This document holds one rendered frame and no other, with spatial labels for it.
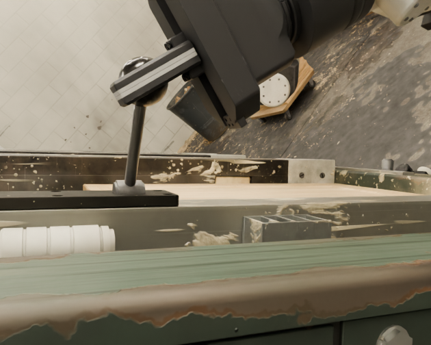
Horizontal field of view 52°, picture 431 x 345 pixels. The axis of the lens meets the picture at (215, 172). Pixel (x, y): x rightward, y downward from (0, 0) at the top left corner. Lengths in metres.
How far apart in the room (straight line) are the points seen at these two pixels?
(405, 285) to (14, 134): 5.67
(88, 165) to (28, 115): 4.96
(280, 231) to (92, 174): 0.54
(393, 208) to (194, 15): 0.31
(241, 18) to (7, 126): 5.51
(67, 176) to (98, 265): 0.70
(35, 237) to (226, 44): 0.19
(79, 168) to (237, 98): 0.58
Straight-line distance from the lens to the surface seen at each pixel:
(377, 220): 0.50
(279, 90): 1.04
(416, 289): 0.18
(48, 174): 0.86
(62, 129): 5.81
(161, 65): 0.31
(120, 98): 0.31
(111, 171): 0.87
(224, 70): 0.31
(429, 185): 0.88
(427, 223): 0.55
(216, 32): 0.31
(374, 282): 0.17
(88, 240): 0.34
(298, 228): 0.40
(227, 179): 0.94
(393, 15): 0.42
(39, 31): 6.01
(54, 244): 0.34
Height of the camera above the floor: 1.44
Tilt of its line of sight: 19 degrees down
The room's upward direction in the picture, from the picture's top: 48 degrees counter-clockwise
